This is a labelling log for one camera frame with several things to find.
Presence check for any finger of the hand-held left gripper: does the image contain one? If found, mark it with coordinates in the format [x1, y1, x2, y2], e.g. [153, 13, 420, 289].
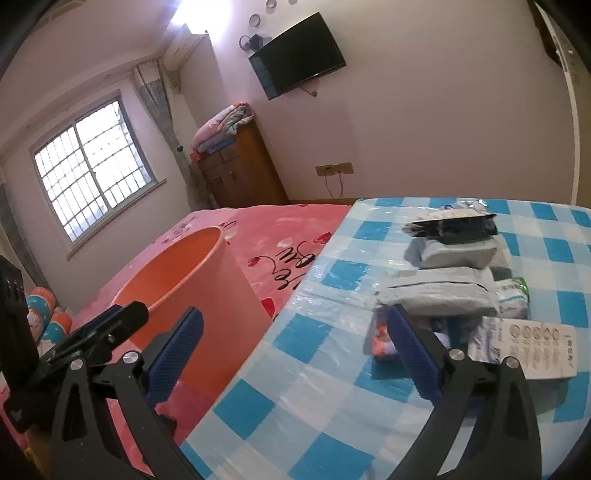
[55, 308, 124, 346]
[39, 301, 150, 370]

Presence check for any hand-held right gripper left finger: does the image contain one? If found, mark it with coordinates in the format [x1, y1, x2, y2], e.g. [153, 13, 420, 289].
[50, 305, 205, 480]

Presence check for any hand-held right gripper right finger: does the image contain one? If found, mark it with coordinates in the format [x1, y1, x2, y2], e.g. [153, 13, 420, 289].
[385, 305, 542, 480]

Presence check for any colourful printed packet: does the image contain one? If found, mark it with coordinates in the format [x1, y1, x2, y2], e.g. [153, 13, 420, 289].
[362, 308, 455, 366]

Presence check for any orange plastic bucket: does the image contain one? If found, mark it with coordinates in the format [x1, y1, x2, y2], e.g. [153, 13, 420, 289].
[110, 226, 274, 409]

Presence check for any bulky grey mailer bag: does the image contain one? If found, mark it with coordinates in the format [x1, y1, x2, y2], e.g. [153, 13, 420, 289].
[375, 266, 498, 318]

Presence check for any white blue wipes packet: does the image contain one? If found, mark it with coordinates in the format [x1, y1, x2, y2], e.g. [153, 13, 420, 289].
[492, 274, 530, 320]

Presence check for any white packet with round icons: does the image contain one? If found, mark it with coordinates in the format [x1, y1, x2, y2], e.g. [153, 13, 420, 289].
[468, 315, 579, 383]

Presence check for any black foil bag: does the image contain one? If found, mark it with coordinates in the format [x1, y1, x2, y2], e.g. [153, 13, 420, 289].
[403, 199, 500, 241]

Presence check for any cartoon print pillow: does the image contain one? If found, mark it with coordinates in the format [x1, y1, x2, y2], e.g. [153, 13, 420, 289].
[39, 311, 73, 357]
[25, 286, 59, 325]

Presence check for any barred window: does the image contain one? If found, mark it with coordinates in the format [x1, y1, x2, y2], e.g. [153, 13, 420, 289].
[30, 89, 168, 260]

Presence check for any brown wooden cabinet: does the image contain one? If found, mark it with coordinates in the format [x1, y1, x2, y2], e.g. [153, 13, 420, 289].
[197, 122, 290, 209]

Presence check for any pile of folded blankets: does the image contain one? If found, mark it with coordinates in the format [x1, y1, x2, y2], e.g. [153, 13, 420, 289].
[191, 102, 256, 156]

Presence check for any grey patterned curtain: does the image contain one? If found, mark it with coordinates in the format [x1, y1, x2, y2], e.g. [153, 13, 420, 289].
[133, 59, 211, 209]

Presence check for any white air conditioner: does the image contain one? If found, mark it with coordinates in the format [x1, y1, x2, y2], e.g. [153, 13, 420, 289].
[163, 31, 209, 73]

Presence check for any thin socket cable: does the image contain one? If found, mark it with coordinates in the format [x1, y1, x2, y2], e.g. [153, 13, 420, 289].
[323, 170, 346, 201]

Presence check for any wall socket panel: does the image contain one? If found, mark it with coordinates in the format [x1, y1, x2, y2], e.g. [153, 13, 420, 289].
[315, 162, 356, 177]

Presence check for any black wall television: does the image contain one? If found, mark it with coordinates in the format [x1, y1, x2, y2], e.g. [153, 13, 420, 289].
[248, 12, 347, 102]

